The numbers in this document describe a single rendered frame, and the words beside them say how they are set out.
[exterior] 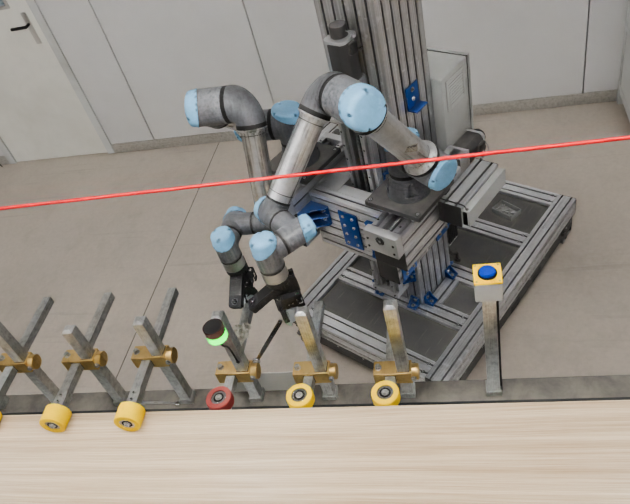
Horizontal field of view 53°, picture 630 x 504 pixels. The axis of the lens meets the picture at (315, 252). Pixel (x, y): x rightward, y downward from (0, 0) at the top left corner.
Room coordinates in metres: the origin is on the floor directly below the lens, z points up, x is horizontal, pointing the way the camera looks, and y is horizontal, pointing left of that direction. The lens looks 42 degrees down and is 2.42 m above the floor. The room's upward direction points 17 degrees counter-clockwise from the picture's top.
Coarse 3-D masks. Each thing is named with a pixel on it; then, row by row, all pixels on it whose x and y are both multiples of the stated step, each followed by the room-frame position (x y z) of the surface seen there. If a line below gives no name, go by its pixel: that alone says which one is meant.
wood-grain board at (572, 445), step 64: (0, 448) 1.25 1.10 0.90; (64, 448) 1.18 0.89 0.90; (128, 448) 1.11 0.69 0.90; (192, 448) 1.04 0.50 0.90; (256, 448) 0.98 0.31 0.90; (320, 448) 0.92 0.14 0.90; (384, 448) 0.87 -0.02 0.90; (448, 448) 0.81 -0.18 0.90; (512, 448) 0.76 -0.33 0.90; (576, 448) 0.71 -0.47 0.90
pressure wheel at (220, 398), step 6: (216, 390) 1.21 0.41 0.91; (222, 390) 1.20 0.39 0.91; (228, 390) 1.20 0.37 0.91; (210, 396) 1.19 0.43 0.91; (216, 396) 1.18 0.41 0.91; (222, 396) 1.18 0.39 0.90; (228, 396) 1.17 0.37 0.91; (210, 402) 1.17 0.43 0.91; (216, 402) 1.17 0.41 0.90; (222, 402) 1.16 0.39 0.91; (228, 402) 1.16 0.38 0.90; (210, 408) 1.16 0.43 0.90; (216, 408) 1.15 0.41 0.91; (222, 408) 1.14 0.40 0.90; (228, 408) 1.15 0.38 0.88
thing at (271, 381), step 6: (270, 372) 1.30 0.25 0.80; (276, 372) 1.29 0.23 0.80; (282, 372) 1.28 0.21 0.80; (288, 372) 1.28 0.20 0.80; (264, 378) 1.31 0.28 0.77; (270, 378) 1.30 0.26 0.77; (276, 378) 1.29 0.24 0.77; (282, 378) 1.29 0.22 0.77; (288, 378) 1.28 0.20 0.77; (240, 384) 1.33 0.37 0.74; (264, 384) 1.31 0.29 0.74; (270, 384) 1.30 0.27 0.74; (276, 384) 1.30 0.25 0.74; (282, 384) 1.29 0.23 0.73; (288, 384) 1.28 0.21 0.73; (294, 384) 1.28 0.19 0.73; (240, 390) 1.34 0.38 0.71; (246, 390) 1.33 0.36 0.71; (270, 390) 1.31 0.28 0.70
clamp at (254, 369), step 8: (248, 360) 1.32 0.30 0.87; (216, 368) 1.32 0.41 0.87; (224, 368) 1.31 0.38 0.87; (232, 368) 1.30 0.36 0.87; (248, 368) 1.28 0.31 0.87; (256, 368) 1.28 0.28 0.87; (216, 376) 1.30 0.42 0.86; (224, 376) 1.29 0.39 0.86; (240, 376) 1.28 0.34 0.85; (248, 376) 1.27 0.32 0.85; (256, 376) 1.26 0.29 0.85
